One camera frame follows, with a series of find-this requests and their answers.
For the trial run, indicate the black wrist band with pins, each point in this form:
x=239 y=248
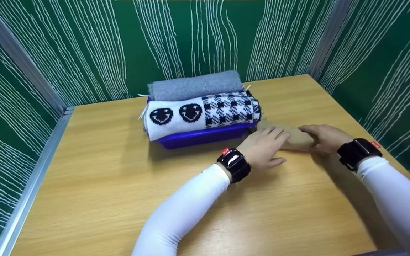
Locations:
x=234 y=165
x=357 y=152

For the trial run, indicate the blue plastic basket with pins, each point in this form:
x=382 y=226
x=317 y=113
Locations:
x=205 y=137

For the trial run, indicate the person's right hand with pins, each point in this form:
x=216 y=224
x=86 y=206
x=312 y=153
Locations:
x=327 y=138

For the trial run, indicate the grey rolled scarf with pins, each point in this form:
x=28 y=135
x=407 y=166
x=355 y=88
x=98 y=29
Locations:
x=196 y=86

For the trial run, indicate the person's left hand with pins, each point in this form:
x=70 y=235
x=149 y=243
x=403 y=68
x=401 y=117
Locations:
x=260 y=149

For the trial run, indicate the white smiley checked rolled scarf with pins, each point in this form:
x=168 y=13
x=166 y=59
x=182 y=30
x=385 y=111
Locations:
x=205 y=113

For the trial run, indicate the person's right forearm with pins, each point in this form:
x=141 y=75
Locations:
x=397 y=199

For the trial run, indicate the tan cloth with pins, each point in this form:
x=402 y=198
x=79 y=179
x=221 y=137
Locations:
x=299 y=140

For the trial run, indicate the person's left forearm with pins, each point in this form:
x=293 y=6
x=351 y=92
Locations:
x=187 y=209

